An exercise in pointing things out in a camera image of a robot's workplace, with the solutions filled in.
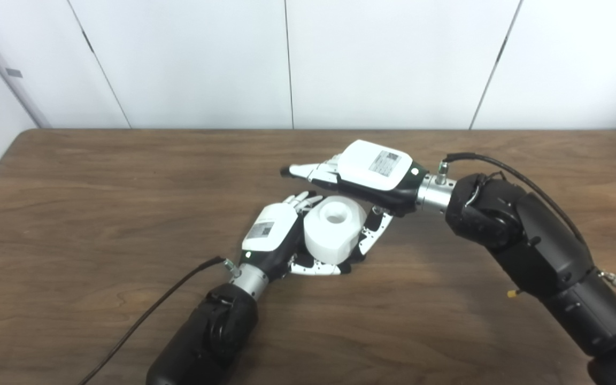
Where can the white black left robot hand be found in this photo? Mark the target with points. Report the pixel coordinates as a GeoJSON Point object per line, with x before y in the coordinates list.
{"type": "Point", "coordinates": [270, 230]}

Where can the small grey wall tag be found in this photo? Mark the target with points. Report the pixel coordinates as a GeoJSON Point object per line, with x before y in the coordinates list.
{"type": "Point", "coordinates": [14, 72]}

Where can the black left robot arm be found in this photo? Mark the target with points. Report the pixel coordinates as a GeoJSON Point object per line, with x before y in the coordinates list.
{"type": "Point", "coordinates": [212, 331]}

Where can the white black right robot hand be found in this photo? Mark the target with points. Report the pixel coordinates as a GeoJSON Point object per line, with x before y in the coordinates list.
{"type": "Point", "coordinates": [375, 166]}

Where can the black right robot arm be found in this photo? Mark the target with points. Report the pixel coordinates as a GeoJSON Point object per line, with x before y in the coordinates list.
{"type": "Point", "coordinates": [538, 246]}

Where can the round white plastic piece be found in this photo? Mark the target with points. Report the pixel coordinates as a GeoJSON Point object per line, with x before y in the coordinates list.
{"type": "Point", "coordinates": [332, 235]}

